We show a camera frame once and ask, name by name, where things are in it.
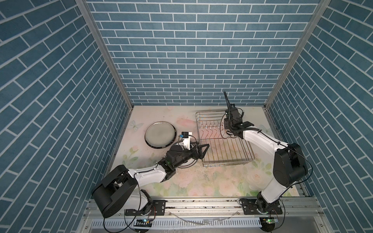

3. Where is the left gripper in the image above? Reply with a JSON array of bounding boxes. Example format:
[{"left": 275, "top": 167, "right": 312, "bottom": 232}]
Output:
[{"left": 172, "top": 141, "right": 209, "bottom": 170}]

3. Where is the plain white deep plate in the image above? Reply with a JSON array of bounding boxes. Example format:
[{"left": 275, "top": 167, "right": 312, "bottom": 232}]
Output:
[{"left": 144, "top": 121, "right": 176, "bottom": 149}]

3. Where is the orange sunburst plate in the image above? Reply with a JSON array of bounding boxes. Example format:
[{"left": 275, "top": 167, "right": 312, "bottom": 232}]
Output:
[{"left": 177, "top": 158, "right": 198, "bottom": 169}]

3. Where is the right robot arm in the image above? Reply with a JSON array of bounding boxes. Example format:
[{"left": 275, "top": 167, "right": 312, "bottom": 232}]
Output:
[{"left": 224, "top": 108, "right": 308, "bottom": 214}]

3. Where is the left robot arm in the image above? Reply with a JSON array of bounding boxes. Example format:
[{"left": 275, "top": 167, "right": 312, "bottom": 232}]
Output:
[{"left": 91, "top": 142, "right": 210, "bottom": 218}]

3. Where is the metal wire dish rack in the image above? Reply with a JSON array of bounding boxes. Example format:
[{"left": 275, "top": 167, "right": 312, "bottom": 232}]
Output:
[{"left": 195, "top": 109, "right": 254, "bottom": 168}]

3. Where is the black corrugated cable right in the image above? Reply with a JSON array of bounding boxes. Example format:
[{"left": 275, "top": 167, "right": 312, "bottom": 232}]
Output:
[{"left": 223, "top": 91, "right": 289, "bottom": 146}]

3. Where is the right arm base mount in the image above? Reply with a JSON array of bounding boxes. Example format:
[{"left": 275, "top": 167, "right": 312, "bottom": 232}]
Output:
[{"left": 238, "top": 198, "right": 283, "bottom": 215}]

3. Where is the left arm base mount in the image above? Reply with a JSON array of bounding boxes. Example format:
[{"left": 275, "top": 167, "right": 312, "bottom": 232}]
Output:
[{"left": 125, "top": 200, "right": 166, "bottom": 216}]

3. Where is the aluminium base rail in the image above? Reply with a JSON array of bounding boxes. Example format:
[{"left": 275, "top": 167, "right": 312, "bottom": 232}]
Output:
[{"left": 77, "top": 197, "right": 332, "bottom": 233}]

